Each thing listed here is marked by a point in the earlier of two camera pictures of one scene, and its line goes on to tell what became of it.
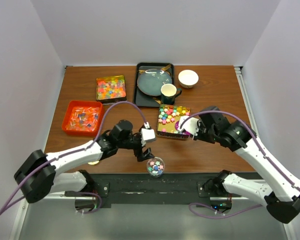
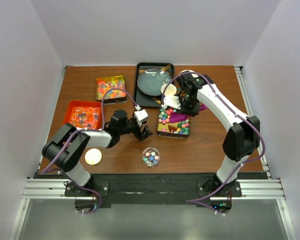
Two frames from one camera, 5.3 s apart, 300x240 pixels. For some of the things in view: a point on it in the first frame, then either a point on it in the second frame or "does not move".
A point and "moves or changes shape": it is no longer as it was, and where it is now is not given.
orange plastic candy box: x=82 y=118 does not move
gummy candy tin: x=111 y=89 does not move
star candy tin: x=168 y=116 does not move
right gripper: x=199 y=136 to x=193 y=112
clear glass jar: x=155 y=167 moves or changes shape
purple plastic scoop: x=184 y=132 to x=175 y=117
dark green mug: x=168 y=92 does not move
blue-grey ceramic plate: x=150 y=81 does not move
